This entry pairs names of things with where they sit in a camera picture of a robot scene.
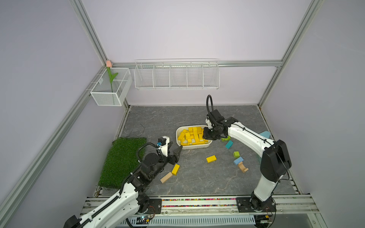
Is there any long yellow block diagonal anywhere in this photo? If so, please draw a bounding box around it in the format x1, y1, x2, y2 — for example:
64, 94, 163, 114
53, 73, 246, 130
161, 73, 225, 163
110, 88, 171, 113
178, 129, 188, 142

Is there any long yellow block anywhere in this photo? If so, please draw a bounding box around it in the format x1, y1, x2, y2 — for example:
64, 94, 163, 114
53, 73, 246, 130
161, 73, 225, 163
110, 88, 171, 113
193, 127, 200, 143

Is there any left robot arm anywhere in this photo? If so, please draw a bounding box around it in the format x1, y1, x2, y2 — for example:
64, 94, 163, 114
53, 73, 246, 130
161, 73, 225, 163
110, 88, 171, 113
64, 137, 183, 228

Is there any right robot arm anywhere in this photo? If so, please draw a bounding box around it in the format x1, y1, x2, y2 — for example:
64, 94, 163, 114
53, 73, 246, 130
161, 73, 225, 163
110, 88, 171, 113
203, 110, 292, 212

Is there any green arch block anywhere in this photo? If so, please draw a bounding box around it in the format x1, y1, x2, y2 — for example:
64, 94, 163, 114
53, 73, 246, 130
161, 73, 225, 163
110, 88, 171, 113
221, 136, 231, 142

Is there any yellow rectangular block left pile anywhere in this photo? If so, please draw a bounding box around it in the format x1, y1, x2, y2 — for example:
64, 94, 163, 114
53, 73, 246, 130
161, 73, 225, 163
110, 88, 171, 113
172, 164, 180, 176

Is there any natural wood long block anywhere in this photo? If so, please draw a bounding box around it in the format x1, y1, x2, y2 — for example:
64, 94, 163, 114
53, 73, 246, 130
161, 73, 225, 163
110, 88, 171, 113
160, 172, 173, 183

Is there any white plastic bin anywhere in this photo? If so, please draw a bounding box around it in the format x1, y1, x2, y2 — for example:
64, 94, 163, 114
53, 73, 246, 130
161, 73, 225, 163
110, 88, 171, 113
176, 125, 212, 150

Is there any teal triangle block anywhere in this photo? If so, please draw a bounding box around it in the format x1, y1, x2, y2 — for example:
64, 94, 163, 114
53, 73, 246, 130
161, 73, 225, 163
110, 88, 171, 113
225, 140, 233, 149

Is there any green artificial grass mat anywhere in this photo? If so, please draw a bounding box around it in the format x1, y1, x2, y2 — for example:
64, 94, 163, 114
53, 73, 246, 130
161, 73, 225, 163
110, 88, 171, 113
98, 137, 147, 189

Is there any light green cube block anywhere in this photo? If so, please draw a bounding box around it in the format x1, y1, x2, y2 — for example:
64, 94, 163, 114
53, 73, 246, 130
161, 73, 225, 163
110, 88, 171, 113
233, 151, 240, 158

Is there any light blue flat block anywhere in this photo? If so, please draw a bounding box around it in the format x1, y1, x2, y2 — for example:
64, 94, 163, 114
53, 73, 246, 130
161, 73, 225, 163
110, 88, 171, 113
234, 157, 244, 165

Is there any natural wood arch block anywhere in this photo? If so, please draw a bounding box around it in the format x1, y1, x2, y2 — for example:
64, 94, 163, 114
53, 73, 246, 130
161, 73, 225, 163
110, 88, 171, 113
238, 162, 249, 173

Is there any teal toy shovel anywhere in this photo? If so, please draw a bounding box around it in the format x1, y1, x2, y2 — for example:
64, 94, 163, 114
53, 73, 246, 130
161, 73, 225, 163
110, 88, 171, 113
260, 131, 271, 139

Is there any artificial pink tulip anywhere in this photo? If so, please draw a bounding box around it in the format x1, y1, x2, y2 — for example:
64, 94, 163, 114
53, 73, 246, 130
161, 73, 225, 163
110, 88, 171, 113
106, 60, 118, 93

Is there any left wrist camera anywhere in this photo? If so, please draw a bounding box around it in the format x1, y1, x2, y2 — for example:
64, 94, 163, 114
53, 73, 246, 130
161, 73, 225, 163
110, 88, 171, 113
157, 136, 170, 157

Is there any white wire wall rack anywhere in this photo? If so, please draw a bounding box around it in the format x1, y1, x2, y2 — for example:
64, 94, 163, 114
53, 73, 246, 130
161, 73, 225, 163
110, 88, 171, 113
134, 59, 220, 90

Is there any white mesh wall basket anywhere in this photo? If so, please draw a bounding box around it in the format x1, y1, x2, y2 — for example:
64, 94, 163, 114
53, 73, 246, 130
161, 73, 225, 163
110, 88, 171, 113
90, 67, 133, 106

